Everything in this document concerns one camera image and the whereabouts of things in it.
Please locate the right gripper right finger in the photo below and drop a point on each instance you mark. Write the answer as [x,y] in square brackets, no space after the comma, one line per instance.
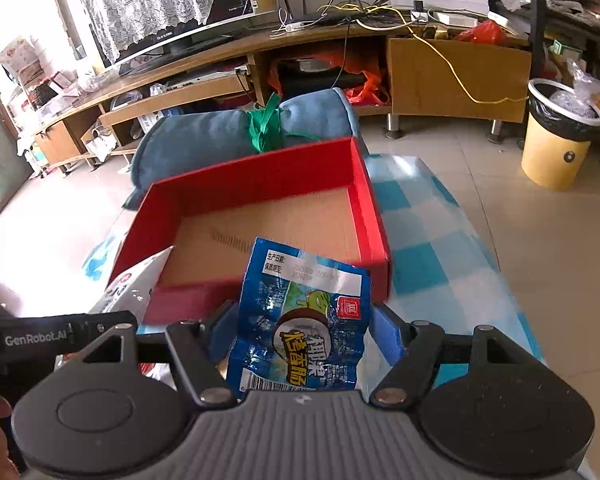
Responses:
[411,349]

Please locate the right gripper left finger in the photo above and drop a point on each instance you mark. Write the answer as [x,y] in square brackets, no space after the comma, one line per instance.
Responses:
[196,348]

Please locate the blue coconut chips packet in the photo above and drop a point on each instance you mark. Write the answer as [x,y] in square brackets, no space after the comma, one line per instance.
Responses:
[301,322]

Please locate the white duck gizzard packet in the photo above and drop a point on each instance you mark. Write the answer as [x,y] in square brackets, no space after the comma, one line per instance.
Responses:
[132,289]

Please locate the blue checkered tablecloth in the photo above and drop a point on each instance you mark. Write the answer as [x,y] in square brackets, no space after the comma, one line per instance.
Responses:
[439,267]

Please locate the red cardboard box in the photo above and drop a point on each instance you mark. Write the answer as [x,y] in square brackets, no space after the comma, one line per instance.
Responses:
[315,197]

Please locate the rolled blue cushion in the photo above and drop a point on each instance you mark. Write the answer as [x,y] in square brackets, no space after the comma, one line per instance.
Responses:
[184,143]

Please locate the white blue box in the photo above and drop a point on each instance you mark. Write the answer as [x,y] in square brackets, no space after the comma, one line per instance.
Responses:
[143,124]

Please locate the yellow trash bin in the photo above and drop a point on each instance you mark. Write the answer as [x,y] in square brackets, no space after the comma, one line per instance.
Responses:
[560,130]

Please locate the wooden TV cabinet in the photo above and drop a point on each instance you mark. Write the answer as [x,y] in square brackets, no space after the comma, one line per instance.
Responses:
[402,72]

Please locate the orange bag in cabinet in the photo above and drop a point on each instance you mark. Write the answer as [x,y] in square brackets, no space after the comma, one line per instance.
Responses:
[358,76]

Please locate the red plastic bag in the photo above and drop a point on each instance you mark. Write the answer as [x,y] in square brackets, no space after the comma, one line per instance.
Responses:
[486,32]

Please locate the black wifi router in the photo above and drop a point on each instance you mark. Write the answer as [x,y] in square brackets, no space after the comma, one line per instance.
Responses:
[331,13]

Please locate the flat screen television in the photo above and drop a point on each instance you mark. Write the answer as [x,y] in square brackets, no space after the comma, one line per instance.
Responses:
[227,18]

